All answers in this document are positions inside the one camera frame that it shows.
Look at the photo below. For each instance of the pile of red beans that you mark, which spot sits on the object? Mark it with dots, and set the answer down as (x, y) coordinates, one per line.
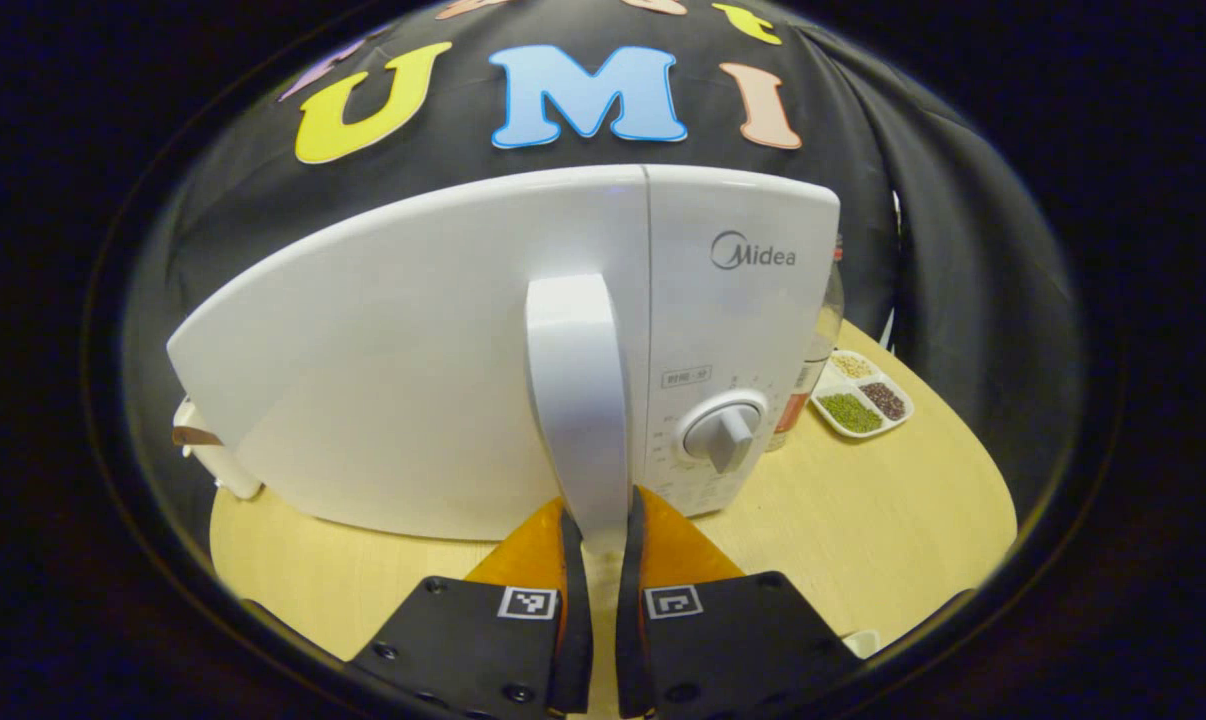
(883, 400)

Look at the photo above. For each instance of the white divided dish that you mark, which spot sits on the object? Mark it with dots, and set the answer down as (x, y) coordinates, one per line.
(825, 388)

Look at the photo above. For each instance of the pile of yellow soybeans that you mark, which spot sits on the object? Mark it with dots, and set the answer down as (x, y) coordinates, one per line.
(851, 365)

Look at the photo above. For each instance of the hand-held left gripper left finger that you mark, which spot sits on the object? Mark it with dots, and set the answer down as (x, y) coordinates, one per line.
(575, 620)

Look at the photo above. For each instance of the pile of green mung beans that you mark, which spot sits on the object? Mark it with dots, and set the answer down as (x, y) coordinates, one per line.
(849, 412)

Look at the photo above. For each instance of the clear plastic bottle red label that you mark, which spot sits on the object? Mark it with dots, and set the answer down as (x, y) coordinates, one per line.
(815, 370)

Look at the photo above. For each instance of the white microwave oven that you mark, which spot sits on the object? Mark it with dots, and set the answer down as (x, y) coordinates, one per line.
(413, 350)

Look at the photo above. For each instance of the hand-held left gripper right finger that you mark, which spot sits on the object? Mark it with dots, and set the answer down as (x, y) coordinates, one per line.
(631, 620)

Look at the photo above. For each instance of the black backdrop cloth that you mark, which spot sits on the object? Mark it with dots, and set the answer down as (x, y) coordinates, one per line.
(913, 200)

